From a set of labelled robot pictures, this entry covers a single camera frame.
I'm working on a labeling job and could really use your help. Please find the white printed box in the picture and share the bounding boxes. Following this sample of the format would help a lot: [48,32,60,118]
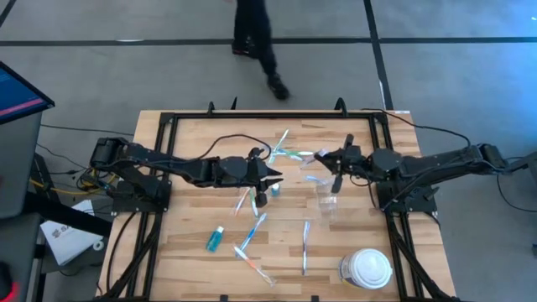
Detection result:
[39,199,105,267]

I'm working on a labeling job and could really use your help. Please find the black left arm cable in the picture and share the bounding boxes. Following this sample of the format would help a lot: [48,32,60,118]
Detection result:
[190,133,274,165]

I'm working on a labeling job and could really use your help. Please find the yellow cable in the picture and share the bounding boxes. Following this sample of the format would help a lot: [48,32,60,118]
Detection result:
[28,166,119,197]

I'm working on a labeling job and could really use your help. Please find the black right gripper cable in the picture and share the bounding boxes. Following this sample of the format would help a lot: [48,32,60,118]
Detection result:
[349,173,375,199]

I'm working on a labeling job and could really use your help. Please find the white lidded tub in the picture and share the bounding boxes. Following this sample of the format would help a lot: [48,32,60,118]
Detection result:
[337,247,394,291]

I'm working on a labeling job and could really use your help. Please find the large blue screen monitor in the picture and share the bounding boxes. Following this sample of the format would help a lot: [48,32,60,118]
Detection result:
[0,60,56,126]

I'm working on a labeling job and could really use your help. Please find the grey monitor stand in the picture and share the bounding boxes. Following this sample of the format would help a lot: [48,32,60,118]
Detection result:
[0,111,44,220]

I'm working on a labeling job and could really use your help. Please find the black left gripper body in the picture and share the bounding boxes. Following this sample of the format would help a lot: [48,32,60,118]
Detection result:
[247,146,272,209]

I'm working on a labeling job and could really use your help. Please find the orange toothbrush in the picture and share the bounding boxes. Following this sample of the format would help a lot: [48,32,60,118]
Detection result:
[232,245,277,289]
[232,187,252,217]

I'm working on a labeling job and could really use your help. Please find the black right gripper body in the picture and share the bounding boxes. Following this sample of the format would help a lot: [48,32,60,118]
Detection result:
[331,133,372,195]

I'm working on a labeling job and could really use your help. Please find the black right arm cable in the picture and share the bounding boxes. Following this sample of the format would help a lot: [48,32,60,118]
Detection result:
[360,107,473,148]

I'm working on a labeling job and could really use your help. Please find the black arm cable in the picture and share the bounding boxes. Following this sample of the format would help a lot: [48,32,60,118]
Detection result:
[360,107,473,148]
[190,133,274,165]

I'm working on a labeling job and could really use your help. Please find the glowing computer mouse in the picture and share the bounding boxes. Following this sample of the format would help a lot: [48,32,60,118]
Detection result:
[0,262,21,302]

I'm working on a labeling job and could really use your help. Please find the black floor cable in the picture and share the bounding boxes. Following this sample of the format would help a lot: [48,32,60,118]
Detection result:
[39,122,136,138]
[496,155,537,213]

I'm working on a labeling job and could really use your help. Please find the black aluminium table frame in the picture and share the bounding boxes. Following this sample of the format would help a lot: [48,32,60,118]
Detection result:
[94,96,462,302]

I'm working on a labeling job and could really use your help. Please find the pale toothbrush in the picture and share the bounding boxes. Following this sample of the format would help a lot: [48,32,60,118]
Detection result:
[300,148,331,169]

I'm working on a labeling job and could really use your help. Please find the grey furniture leg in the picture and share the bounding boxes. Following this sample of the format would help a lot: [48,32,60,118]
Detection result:
[503,150,537,175]

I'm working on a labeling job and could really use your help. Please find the black desk frame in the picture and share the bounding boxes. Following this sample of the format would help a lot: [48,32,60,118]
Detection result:
[0,190,114,302]

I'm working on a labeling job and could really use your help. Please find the purple toothbrush in clear wrapper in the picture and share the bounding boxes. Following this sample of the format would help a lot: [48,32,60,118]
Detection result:
[301,221,311,277]

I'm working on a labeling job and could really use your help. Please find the person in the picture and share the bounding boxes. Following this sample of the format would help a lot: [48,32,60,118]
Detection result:
[228,0,291,102]

